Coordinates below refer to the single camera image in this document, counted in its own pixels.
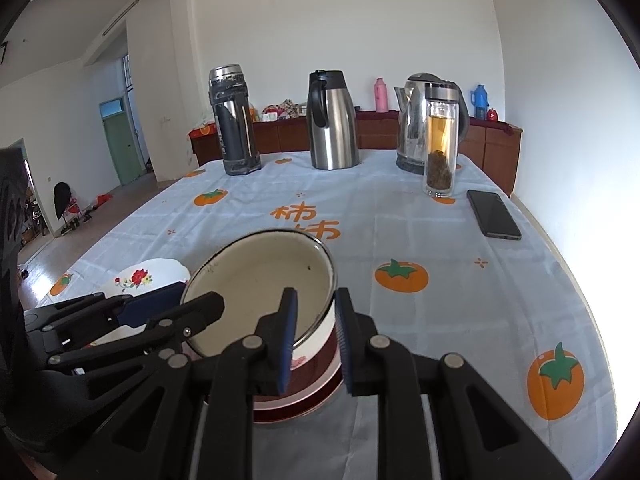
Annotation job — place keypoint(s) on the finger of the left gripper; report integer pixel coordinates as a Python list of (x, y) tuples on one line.
[(36, 319), (67, 341)]

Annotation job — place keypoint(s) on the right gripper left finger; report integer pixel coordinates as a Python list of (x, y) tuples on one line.
[(224, 387)]

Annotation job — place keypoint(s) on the pink thermos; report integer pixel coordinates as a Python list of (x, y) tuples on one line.
[(381, 96)]

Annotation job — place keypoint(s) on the steel electric kettle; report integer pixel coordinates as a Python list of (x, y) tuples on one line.
[(412, 117)]

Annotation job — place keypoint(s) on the small red pot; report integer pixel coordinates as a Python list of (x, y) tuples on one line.
[(492, 115)]

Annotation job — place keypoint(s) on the black smartphone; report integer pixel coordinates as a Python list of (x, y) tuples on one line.
[(492, 216)]

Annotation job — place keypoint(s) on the glass tea bottle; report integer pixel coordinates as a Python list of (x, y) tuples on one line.
[(441, 138)]

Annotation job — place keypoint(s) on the dark wood sideboard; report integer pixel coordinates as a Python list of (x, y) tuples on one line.
[(493, 146)]

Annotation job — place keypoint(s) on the red flower white plate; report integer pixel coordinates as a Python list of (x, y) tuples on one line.
[(155, 286)]

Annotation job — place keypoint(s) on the green door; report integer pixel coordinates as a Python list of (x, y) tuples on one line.
[(120, 141)]

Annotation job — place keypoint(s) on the white enamel bowl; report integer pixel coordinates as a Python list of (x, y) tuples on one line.
[(250, 274)]

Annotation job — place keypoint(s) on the stainless steel bowl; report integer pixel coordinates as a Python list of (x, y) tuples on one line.
[(322, 390)]

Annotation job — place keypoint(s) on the black large thermos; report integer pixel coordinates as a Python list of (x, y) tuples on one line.
[(228, 96)]

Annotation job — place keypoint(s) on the pink plastic bowl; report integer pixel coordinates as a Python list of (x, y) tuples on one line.
[(315, 364)]

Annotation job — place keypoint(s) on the black chair with clothes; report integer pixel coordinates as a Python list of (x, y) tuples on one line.
[(67, 208)]

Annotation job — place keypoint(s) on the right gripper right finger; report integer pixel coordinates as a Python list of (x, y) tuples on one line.
[(375, 365)]

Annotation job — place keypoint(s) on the blue thermos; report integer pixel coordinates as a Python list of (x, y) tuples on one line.
[(479, 100)]

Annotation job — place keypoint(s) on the steel carafe black handle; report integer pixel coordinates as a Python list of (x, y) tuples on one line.
[(331, 122)]

